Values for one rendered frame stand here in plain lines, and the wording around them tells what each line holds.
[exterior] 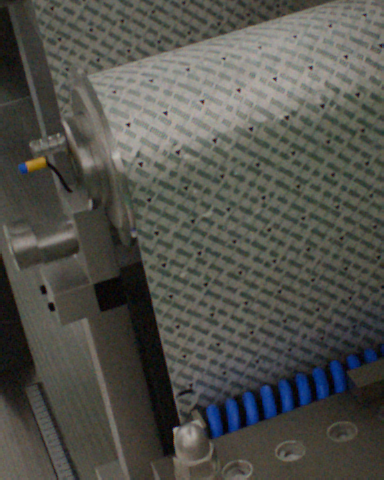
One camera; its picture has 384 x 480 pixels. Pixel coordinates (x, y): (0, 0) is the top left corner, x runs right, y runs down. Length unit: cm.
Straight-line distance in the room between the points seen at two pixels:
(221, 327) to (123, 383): 14
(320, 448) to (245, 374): 10
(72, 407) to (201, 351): 32
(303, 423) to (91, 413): 33
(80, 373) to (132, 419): 23
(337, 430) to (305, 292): 11
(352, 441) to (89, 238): 26
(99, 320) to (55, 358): 32
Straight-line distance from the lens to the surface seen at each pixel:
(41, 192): 174
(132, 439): 117
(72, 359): 139
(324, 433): 103
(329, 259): 104
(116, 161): 93
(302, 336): 107
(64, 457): 127
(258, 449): 102
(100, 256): 105
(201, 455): 99
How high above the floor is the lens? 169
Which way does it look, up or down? 30 degrees down
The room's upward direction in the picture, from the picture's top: 12 degrees counter-clockwise
